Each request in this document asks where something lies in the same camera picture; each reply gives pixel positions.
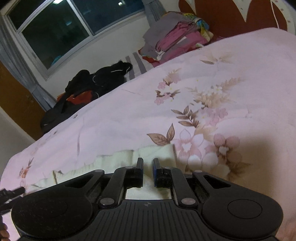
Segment grey-blue curtain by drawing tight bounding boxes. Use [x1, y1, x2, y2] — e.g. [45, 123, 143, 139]
[0, 18, 57, 112]
[141, 0, 163, 24]

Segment pile of pink grey clothes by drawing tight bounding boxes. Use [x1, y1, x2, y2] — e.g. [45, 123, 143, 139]
[138, 11, 214, 68]

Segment red and white scalloped headboard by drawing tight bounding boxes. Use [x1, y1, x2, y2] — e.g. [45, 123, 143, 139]
[178, 0, 296, 40]

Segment person's left hand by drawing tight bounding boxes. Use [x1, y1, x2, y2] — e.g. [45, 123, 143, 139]
[0, 215, 10, 241]

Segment white knit sweater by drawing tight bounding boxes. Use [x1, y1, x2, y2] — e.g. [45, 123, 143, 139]
[30, 144, 176, 200]

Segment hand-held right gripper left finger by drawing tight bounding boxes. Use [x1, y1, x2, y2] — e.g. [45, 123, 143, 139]
[63, 158, 144, 208]

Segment sliding glass window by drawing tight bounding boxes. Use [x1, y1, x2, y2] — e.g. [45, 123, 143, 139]
[6, 0, 149, 78]

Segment white cable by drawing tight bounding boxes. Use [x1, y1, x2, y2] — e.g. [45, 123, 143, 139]
[270, 0, 281, 26]

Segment brown wooden door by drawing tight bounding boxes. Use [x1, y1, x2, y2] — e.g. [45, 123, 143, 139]
[0, 62, 46, 142]

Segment bed with pink floral sheet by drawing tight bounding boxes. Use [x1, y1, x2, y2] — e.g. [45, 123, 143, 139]
[0, 27, 296, 241]

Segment pile of black clothes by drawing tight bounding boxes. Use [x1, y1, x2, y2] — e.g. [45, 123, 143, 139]
[40, 61, 134, 134]

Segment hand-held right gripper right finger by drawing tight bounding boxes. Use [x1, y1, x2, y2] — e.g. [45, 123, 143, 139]
[152, 158, 232, 207]

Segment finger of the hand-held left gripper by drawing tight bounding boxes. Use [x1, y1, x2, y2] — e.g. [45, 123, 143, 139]
[0, 187, 26, 202]
[0, 201, 15, 215]

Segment red cloth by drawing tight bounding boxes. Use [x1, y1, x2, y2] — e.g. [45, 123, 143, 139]
[67, 91, 93, 105]

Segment grey white striped cloth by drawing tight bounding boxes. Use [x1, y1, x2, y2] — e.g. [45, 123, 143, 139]
[124, 52, 149, 80]

